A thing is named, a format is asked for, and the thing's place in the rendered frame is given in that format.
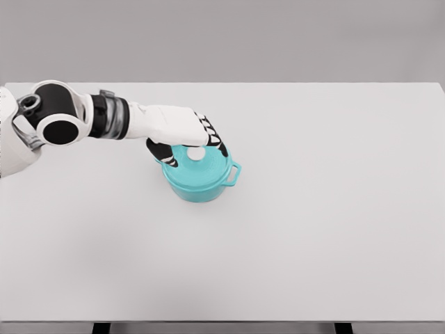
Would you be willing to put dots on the teal pot lid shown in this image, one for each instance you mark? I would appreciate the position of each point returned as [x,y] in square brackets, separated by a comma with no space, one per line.
[203,167]

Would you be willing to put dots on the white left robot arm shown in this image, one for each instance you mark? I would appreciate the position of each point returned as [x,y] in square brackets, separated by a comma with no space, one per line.
[59,115]

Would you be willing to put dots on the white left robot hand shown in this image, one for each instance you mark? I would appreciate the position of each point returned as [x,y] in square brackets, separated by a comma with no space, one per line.
[177,123]

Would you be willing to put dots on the teal pot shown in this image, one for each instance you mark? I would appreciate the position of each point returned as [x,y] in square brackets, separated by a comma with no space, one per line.
[205,189]

